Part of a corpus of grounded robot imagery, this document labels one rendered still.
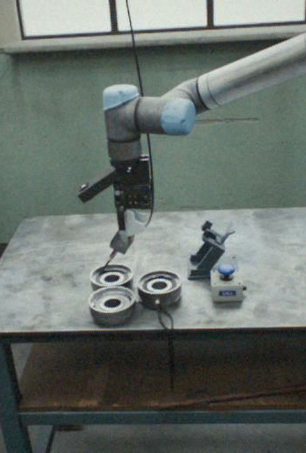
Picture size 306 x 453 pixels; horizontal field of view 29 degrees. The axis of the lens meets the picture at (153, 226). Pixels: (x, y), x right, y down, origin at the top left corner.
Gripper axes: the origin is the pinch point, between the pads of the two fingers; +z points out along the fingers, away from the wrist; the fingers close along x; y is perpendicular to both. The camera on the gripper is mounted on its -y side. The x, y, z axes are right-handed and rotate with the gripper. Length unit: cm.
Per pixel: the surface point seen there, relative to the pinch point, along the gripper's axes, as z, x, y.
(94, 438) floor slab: 93, 29, -21
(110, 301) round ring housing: 10.9, -10.4, -3.0
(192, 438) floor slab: 93, 28, 13
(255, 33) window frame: -22, 147, 47
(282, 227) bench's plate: 13, 28, 42
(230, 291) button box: 10.3, -8.9, 24.3
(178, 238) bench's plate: 13.1, 23.7, 12.1
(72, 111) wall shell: 11, 156, -39
